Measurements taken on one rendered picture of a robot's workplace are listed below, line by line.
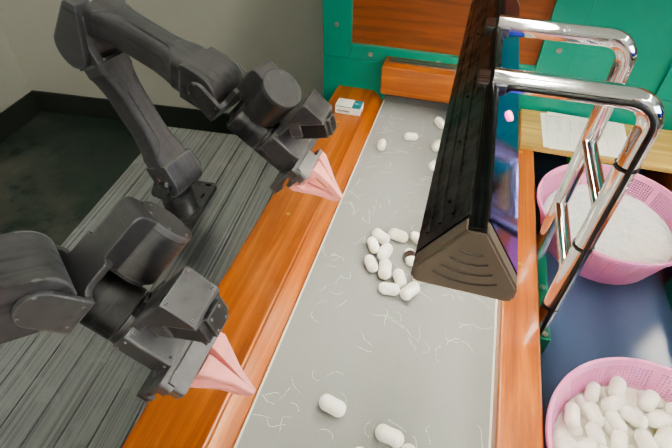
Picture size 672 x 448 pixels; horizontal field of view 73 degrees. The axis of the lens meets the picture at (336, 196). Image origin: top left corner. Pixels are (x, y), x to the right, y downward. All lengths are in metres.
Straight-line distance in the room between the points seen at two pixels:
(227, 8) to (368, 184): 1.35
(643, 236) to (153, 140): 0.89
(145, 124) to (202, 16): 1.36
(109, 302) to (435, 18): 0.88
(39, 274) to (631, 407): 0.69
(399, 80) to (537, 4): 0.32
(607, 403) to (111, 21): 0.85
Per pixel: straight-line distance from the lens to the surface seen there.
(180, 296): 0.41
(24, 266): 0.44
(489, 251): 0.35
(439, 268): 0.37
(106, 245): 0.45
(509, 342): 0.71
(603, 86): 0.53
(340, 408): 0.63
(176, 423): 0.65
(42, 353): 0.90
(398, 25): 1.12
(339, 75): 1.19
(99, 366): 0.84
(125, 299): 0.48
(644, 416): 0.75
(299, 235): 0.79
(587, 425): 0.72
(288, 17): 2.03
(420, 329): 0.72
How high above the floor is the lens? 1.34
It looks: 42 degrees down
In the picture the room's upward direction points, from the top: straight up
